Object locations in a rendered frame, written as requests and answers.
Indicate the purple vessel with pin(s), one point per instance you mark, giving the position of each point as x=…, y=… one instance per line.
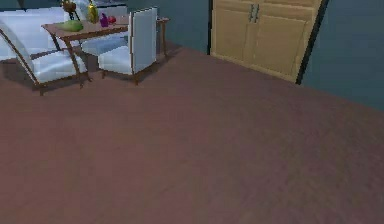
x=104, y=21

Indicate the light wooden double door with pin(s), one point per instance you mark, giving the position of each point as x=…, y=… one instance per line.
x=266, y=36

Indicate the red apple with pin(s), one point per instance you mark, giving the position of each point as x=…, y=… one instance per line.
x=112, y=19

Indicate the brown wooden table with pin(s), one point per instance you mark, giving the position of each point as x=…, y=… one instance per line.
x=95, y=30

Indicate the yellow green bottle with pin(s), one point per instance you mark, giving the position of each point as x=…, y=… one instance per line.
x=92, y=13

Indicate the green bowl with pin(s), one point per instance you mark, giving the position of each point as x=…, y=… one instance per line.
x=71, y=25

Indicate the brown plant pot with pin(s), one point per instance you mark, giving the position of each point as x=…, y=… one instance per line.
x=69, y=6

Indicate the white sofa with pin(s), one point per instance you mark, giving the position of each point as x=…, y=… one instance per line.
x=30, y=31

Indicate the white chair with wooden frame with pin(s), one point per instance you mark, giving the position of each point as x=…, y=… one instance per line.
x=142, y=40
x=103, y=45
x=55, y=66

